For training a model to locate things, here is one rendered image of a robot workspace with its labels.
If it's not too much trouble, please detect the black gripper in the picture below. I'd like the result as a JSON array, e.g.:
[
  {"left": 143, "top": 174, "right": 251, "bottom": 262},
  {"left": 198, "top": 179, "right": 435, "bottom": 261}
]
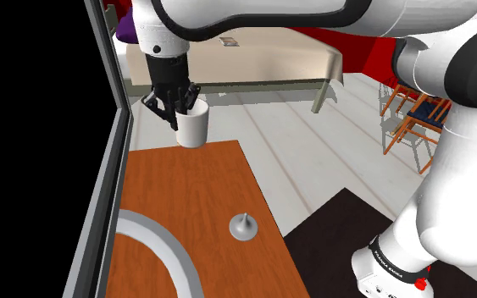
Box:
[{"left": 140, "top": 52, "right": 202, "bottom": 132}]

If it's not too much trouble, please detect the white cup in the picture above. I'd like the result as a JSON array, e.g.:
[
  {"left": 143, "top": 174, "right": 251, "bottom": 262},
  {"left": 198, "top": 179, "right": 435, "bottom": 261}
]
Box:
[{"left": 175, "top": 97, "right": 211, "bottom": 149}]

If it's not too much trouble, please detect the purple rounded seat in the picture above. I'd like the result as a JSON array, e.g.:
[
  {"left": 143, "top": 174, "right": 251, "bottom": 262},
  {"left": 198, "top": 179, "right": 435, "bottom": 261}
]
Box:
[{"left": 115, "top": 5, "right": 141, "bottom": 45}]

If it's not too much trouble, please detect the beige covered table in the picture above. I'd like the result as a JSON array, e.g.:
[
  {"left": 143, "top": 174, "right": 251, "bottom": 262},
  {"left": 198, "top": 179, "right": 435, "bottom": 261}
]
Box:
[{"left": 125, "top": 25, "right": 345, "bottom": 114}]

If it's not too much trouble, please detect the grey cone-shaped knob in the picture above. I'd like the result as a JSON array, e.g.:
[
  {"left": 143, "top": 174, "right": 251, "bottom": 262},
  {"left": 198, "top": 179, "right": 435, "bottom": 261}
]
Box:
[{"left": 228, "top": 212, "right": 259, "bottom": 241}]

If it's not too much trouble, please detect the grey round sink rim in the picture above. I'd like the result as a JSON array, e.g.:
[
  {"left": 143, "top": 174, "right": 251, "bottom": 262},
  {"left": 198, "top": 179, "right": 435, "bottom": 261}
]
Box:
[{"left": 115, "top": 208, "right": 204, "bottom": 298}]

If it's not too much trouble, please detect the grey framed dark window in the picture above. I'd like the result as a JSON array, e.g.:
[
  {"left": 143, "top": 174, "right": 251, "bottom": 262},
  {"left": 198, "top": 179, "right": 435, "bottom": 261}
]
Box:
[{"left": 0, "top": 0, "right": 135, "bottom": 298}]

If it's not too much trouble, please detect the dark robot stand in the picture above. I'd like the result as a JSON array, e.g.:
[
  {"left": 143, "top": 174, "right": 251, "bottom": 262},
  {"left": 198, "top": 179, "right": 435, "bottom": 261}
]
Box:
[{"left": 282, "top": 187, "right": 477, "bottom": 298}]

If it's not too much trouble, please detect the wooden chair with blue seat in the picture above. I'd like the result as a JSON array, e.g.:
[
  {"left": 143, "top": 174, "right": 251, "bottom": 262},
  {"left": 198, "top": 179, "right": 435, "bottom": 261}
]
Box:
[
  {"left": 380, "top": 80, "right": 421, "bottom": 118},
  {"left": 382, "top": 92, "right": 452, "bottom": 175}
]

